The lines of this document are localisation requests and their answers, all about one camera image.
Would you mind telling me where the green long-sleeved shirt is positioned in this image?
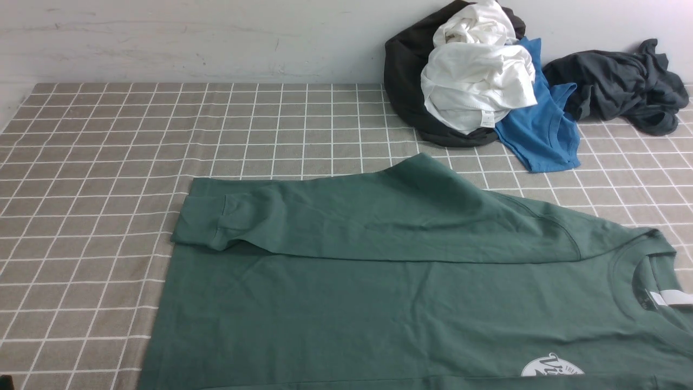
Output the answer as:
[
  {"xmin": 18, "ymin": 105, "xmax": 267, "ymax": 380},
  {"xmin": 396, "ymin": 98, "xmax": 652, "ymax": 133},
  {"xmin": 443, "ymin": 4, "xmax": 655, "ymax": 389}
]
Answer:
[{"xmin": 139, "ymin": 153, "xmax": 691, "ymax": 389}]

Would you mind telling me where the white crumpled shirt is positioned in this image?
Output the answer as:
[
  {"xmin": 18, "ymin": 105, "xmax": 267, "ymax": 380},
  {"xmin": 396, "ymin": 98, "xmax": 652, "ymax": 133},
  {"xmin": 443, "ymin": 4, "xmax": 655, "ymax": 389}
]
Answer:
[{"xmin": 421, "ymin": 1, "xmax": 537, "ymax": 135}]

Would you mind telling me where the blue shirt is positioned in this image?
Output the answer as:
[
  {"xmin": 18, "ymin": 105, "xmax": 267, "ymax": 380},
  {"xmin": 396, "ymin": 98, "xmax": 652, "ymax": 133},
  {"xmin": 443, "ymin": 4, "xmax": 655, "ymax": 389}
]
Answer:
[{"xmin": 495, "ymin": 37, "xmax": 581, "ymax": 173}]

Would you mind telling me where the dark grey crumpled shirt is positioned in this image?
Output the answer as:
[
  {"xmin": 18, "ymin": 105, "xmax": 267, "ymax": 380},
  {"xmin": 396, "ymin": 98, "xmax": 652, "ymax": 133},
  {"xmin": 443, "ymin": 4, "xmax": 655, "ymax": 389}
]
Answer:
[{"xmin": 542, "ymin": 38, "xmax": 690, "ymax": 137}]

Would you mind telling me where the black garment in pile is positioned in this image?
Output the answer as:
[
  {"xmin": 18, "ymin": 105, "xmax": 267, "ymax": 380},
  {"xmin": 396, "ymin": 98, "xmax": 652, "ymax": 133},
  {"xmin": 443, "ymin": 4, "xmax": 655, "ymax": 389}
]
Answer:
[{"xmin": 383, "ymin": 1, "xmax": 526, "ymax": 148}]

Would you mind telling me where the grey checkered tablecloth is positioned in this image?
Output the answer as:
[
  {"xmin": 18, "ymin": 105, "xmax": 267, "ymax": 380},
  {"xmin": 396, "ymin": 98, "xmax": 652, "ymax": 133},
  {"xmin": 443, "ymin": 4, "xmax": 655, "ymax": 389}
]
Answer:
[{"xmin": 1, "ymin": 82, "xmax": 692, "ymax": 389}]

